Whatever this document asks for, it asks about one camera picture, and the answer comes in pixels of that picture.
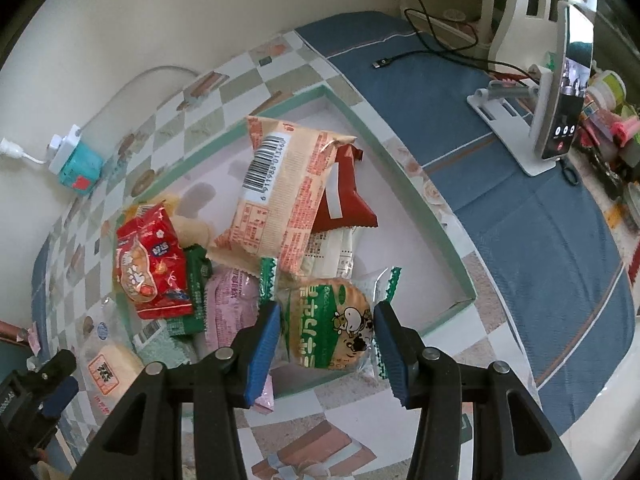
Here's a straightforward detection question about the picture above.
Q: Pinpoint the silver and teal snack packet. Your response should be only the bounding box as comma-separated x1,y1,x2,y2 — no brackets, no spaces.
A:
132,320,193,367

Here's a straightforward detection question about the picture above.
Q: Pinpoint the yellow snack packet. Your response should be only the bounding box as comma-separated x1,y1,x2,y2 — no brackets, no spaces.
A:
122,192,182,223

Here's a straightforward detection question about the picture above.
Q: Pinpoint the white power strip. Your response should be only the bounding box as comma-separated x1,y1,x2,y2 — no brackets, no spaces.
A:
47,124,83,173

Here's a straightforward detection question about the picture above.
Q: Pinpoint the pink snack packet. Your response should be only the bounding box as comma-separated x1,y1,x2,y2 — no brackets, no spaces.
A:
204,266,276,415

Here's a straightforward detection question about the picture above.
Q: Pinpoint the white snack packet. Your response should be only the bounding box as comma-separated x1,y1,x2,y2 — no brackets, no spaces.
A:
300,227,357,278

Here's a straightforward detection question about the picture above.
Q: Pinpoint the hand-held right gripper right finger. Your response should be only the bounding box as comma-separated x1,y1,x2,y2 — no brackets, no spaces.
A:
372,301,583,480

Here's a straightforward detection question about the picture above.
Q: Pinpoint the dark red snack packet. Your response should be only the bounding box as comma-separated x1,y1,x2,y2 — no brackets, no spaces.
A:
312,142,379,233

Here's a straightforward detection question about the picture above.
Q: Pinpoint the peach orange snack packet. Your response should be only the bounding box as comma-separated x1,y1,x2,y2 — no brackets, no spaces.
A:
209,116,358,277

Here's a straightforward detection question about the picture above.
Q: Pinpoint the clear round bun packet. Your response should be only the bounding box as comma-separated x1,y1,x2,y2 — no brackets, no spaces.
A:
80,332,146,413

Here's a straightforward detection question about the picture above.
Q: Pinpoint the blue bed sheet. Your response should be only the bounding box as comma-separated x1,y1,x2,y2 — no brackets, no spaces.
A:
295,10,637,437

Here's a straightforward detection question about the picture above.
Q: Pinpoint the brown wooden board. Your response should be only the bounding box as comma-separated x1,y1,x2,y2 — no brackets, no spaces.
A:
0,321,28,343

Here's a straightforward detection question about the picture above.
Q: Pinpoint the green rice cracker packet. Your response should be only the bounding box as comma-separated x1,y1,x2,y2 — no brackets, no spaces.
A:
259,257,403,380

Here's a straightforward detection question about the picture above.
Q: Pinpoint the dark green snack packet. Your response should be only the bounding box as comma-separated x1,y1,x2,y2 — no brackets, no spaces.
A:
167,244,213,337

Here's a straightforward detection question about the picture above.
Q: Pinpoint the teal rimmed white tray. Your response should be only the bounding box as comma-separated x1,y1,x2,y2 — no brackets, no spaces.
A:
107,85,477,418

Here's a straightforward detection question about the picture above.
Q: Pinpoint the teal box with red label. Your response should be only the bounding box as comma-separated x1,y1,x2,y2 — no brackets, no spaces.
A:
57,142,105,197

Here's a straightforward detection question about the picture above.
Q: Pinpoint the black cable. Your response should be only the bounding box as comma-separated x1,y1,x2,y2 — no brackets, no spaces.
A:
372,0,538,86

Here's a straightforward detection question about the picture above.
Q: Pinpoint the pile of colourful small items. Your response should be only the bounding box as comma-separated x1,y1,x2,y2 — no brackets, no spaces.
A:
575,67,640,233

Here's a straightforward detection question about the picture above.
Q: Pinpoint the round yellow bun packet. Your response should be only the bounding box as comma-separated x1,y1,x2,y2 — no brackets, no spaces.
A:
172,212,213,248

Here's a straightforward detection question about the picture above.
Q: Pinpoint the white phone stand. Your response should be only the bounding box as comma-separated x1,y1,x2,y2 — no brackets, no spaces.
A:
466,62,563,177

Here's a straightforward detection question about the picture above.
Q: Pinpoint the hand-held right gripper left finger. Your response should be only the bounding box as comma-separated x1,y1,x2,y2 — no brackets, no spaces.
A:
70,301,283,480

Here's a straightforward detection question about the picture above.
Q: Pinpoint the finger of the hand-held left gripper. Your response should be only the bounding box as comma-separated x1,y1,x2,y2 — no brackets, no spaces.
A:
40,377,80,418
27,349,77,387

